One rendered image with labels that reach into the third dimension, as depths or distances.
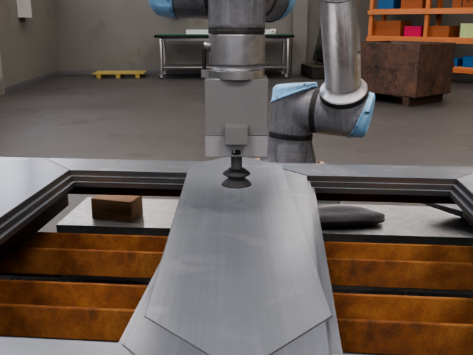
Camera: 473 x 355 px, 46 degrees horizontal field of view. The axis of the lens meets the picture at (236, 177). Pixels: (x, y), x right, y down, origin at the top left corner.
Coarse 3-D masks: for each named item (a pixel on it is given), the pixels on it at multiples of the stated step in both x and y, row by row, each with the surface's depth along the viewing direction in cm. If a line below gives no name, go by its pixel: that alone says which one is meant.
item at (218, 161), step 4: (212, 160) 111; (216, 160) 111; (220, 160) 111; (224, 160) 111; (228, 160) 111; (244, 160) 111; (248, 160) 111; (252, 160) 111; (256, 160) 111; (196, 164) 108; (200, 164) 108; (204, 164) 108; (208, 164) 108; (212, 164) 108; (216, 164) 108; (220, 164) 108; (224, 164) 108; (228, 164) 108; (244, 164) 108; (248, 164) 108; (252, 164) 108; (256, 164) 108; (260, 164) 108; (264, 164) 108; (268, 164) 108; (272, 164) 108; (276, 164) 108
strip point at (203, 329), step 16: (160, 320) 52; (176, 320) 52; (192, 320) 52; (208, 320) 52; (224, 320) 52; (240, 320) 52; (256, 320) 52; (272, 320) 52; (288, 320) 52; (304, 320) 52; (320, 320) 52; (192, 336) 49; (208, 336) 49; (224, 336) 49; (240, 336) 49; (256, 336) 49; (272, 336) 49; (288, 336) 49; (208, 352) 47; (224, 352) 47; (240, 352) 47; (256, 352) 47; (272, 352) 47
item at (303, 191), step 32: (64, 192) 99; (320, 192) 100; (352, 192) 99; (384, 192) 99; (416, 192) 98; (448, 192) 98; (0, 224) 79; (320, 224) 82; (320, 256) 68; (160, 352) 47; (192, 352) 47; (288, 352) 47; (320, 352) 47
